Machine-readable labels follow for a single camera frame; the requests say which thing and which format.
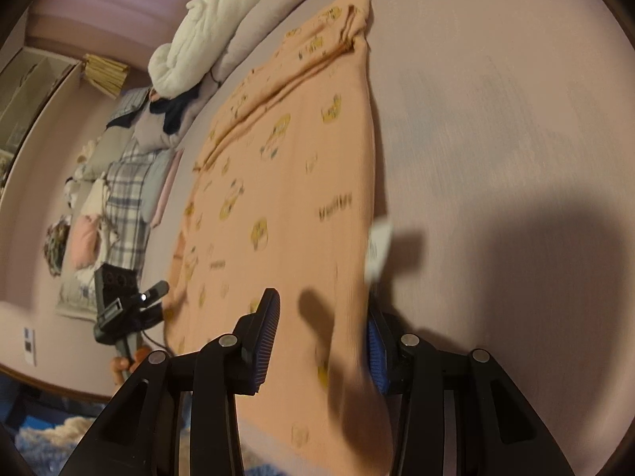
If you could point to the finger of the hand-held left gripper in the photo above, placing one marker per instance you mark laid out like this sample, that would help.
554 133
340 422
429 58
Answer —
156 290
153 315

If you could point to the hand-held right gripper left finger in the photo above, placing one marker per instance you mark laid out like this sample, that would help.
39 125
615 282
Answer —
265 342

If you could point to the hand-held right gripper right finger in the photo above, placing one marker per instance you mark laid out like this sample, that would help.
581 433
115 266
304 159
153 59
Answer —
377 357

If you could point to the orange cartoon print garment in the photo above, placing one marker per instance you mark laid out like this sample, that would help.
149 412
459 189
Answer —
287 208

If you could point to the person's left hand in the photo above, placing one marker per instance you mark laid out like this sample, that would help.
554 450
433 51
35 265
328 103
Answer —
119 369

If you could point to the pink plush pillow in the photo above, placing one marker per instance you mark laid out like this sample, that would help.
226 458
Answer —
85 243

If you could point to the floral patterned cloth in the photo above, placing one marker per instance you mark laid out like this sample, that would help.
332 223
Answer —
57 245

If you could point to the plaid pillow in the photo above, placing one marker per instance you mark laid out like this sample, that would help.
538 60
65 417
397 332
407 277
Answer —
126 198

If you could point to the grey-blue pillow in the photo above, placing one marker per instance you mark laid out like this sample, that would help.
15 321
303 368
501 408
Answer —
155 183

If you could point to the white plush toy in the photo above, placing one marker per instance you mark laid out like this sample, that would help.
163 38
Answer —
72 193

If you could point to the grey pillow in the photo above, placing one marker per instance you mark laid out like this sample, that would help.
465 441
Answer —
106 156

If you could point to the blue rug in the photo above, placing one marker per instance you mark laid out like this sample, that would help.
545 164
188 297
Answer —
34 436

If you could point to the dark navy cloth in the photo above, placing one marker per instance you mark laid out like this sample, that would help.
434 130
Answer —
173 111

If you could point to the blue striped cloth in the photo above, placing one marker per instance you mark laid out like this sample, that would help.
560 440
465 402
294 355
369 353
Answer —
130 108

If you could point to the bed with lilac sheet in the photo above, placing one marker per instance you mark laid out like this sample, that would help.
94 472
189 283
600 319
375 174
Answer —
496 134

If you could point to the white fluffy blanket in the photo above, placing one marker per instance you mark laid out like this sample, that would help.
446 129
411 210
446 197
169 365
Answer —
213 20

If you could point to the lilac duvet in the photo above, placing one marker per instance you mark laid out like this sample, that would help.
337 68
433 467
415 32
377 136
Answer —
270 15

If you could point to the white wall socket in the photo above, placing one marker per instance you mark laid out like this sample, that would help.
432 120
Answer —
30 346

